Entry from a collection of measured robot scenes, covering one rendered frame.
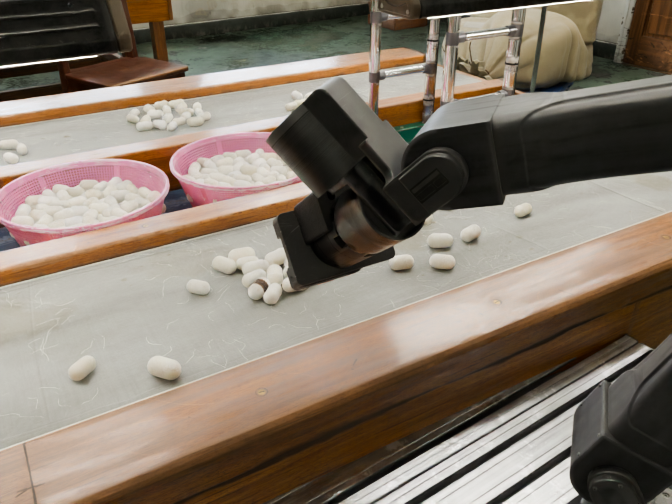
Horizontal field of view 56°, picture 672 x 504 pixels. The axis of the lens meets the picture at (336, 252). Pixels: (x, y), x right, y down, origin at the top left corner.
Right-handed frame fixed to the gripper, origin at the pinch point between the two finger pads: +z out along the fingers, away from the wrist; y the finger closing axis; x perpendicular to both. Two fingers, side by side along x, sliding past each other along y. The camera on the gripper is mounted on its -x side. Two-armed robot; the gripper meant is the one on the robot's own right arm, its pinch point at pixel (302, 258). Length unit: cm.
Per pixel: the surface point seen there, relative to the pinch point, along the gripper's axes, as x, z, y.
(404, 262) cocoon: 2.8, 12.8, -19.4
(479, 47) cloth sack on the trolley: -109, 197, -227
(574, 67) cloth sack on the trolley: -80, 176, -266
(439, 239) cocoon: 1.1, 14.4, -27.1
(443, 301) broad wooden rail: 9.0, 3.7, -17.0
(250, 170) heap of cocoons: -23, 47, -16
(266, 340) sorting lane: 6.8, 10.7, 2.8
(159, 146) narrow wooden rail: -34, 56, -3
